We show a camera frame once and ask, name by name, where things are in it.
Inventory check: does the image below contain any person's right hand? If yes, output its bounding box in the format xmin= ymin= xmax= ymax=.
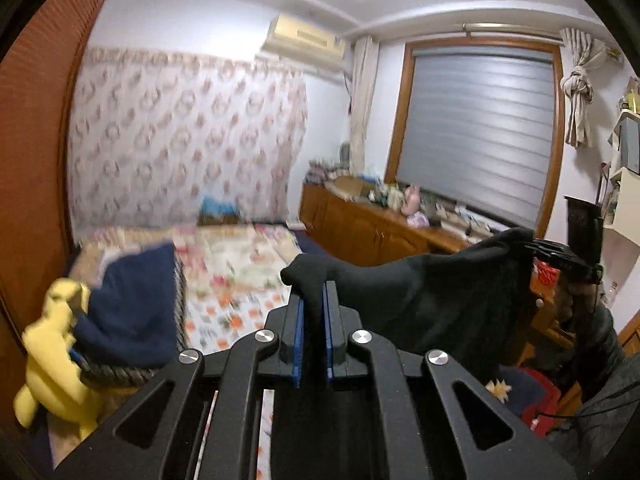
xmin=562 ymin=282 xmax=598 ymax=323

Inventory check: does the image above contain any white wall shelf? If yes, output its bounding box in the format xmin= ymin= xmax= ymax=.
xmin=602 ymin=77 xmax=640 ymax=241

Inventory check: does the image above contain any tied beige curtain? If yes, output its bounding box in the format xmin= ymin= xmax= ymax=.
xmin=557 ymin=25 xmax=608 ymax=148

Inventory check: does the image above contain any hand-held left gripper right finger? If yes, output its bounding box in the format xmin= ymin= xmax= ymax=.
xmin=322 ymin=280 xmax=576 ymax=480

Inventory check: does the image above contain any person's right forearm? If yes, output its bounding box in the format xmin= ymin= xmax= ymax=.
xmin=545 ymin=305 xmax=640 ymax=480

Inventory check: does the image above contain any yellow plush toy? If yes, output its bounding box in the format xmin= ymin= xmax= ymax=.
xmin=12 ymin=277 xmax=103 ymax=441

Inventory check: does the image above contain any navy bed sheet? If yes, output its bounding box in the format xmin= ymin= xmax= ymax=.
xmin=287 ymin=220 xmax=326 ymax=256

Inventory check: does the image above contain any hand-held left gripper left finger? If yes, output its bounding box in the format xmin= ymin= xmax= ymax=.
xmin=52 ymin=280 xmax=307 ymax=480

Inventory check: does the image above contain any black printed t-shirt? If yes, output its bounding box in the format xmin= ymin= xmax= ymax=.
xmin=280 ymin=227 xmax=538 ymax=376

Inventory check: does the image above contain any brown louvered wardrobe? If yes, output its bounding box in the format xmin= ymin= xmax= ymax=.
xmin=0 ymin=0 xmax=111 ymax=461

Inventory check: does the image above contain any beige wall air conditioner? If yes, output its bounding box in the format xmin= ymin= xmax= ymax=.
xmin=257 ymin=12 xmax=348 ymax=78

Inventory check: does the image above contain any open cardboard box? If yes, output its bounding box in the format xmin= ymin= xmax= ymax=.
xmin=325 ymin=175 xmax=363 ymax=201

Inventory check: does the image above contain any wooden cabinet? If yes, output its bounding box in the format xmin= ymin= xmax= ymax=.
xmin=300 ymin=182 xmax=576 ymax=356

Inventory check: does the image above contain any beige window curtain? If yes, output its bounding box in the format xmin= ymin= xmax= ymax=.
xmin=347 ymin=35 xmax=376 ymax=178

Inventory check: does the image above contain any red cloth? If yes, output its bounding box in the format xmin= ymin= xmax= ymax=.
xmin=515 ymin=365 xmax=561 ymax=431

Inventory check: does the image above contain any circle patterned sheer curtain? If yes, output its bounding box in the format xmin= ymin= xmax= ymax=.
xmin=67 ymin=45 xmax=308 ymax=231

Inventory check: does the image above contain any orange print bed sheet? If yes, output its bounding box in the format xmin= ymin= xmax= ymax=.
xmin=50 ymin=280 xmax=296 ymax=480

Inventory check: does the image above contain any stack of folded clothes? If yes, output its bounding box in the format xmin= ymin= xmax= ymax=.
xmin=307 ymin=160 xmax=341 ymax=183

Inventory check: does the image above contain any blue item in box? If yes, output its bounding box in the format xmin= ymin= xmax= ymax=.
xmin=199 ymin=195 xmax=241 ymax=226

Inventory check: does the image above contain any floral blanket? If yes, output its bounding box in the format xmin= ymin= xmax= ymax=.
xmin=75 ymin=222 xmax=306 ymax=306

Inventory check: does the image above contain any navy blue garment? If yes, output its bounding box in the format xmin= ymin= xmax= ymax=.
xmin=72 ymin=242 xmax=188 ymax=386

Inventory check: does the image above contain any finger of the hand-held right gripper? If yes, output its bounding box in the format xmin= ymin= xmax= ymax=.
xmin=532 ymin=255 xmax=587 ymax=276
xmin=527 ymin=240 xmax=576 ymax=259

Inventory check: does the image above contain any grey window blind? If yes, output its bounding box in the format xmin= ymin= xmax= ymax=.
xmin=397 ymin=47 xmax=556 ymax=221

